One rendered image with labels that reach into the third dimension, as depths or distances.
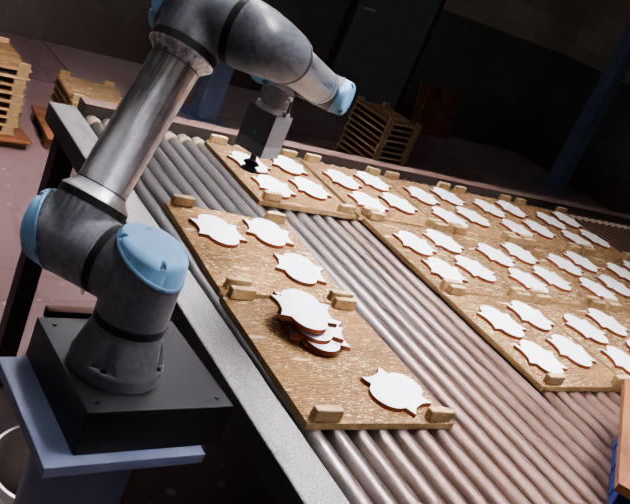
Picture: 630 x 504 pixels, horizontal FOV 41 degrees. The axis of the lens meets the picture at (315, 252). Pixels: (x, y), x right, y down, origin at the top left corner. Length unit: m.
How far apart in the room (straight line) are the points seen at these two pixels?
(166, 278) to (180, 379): 0.22
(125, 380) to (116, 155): 0.35
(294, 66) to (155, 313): 0.46
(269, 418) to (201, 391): 0.14
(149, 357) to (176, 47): 0.49
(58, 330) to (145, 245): 0.26
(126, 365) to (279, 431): 0.30
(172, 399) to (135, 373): 0.08
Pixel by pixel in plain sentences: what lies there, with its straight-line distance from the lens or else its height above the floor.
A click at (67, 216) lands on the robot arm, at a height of 1.16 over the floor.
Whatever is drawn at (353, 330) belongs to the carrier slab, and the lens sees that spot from 1.84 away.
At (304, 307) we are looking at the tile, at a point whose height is 0.99.
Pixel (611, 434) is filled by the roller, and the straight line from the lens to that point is 2.09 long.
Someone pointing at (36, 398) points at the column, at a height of 0.87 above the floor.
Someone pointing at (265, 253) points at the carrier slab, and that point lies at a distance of 2.03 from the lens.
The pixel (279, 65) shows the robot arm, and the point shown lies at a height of 1.46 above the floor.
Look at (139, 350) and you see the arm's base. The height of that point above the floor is 1.02.
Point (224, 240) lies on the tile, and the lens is 1.98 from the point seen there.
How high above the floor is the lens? 1.71
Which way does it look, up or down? 21 degrees down
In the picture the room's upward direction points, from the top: 23 degrees clockwise
